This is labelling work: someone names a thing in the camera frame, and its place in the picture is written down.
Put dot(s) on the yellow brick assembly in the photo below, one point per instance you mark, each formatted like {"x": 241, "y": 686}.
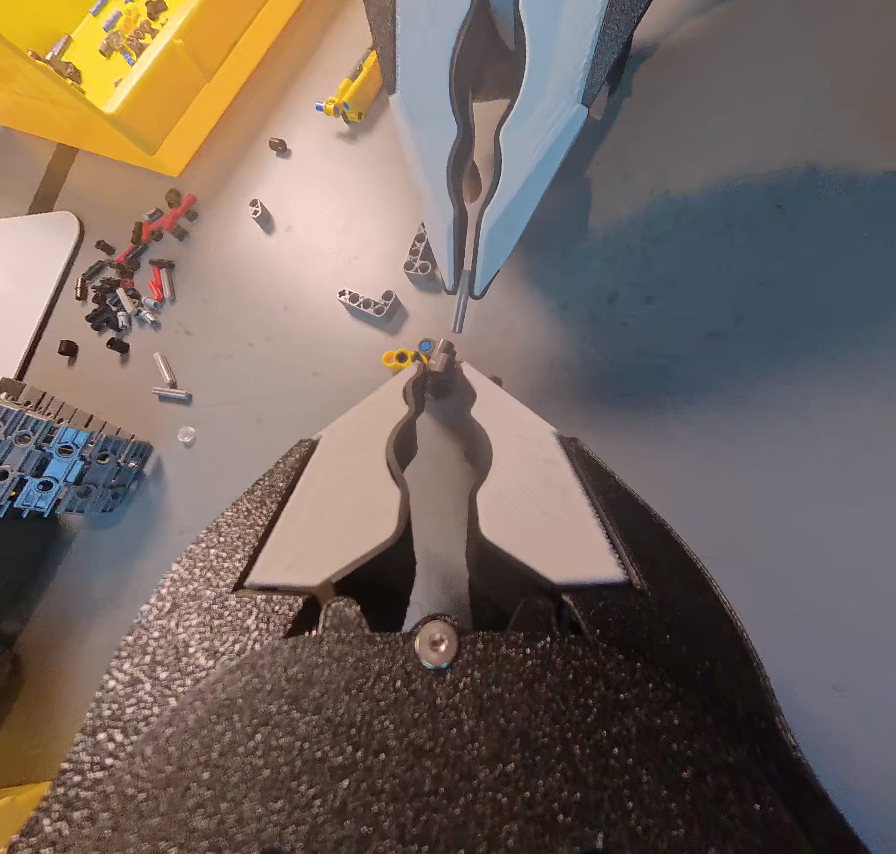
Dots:
{"x": 350, "y": 91}

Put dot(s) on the grey brick beam assembly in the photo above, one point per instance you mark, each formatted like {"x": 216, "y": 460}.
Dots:
{"x": 441, "y": 358}

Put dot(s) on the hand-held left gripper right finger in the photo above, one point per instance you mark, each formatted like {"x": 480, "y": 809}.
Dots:
{"x": 553, "y": 511}

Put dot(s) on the white brick axle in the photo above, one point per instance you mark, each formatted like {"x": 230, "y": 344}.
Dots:
{"x": 164, "y": 367}

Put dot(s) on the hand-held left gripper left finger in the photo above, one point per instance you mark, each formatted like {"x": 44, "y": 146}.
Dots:
{"x": 329, "y": 511}

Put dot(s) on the dark grey brick axle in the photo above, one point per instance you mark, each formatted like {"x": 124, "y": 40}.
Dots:
{"x": 460, "y": 308}

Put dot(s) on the pile of small black pins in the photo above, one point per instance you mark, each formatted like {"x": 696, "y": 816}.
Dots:
{"x": 112, "y": 301}

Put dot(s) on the light grey axle connector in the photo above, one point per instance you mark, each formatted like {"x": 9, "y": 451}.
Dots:
{"x": 260, "y": 211}

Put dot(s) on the yellow tracked toy bulldozer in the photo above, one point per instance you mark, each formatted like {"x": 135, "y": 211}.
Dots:
{"x": 63, "y": 455}

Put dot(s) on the grey desk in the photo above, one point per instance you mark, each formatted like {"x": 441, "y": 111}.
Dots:
{"x": 700, "y": 308}

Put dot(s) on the assorted loose brick pieces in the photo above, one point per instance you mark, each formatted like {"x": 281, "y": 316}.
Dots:
{"x": 133, "y": 35}

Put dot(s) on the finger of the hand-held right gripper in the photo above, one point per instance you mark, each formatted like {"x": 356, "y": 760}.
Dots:
{"x": 427, "y": 63}
{"x": 553, "y": 63}

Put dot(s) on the person's right hand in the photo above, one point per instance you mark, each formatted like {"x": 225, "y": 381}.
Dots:
{"x": 472, "y": 178}

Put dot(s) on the grey angled brick beam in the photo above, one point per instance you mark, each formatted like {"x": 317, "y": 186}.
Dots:
{"x": 420, "y": 275}
{"x": 371, "y": 313}

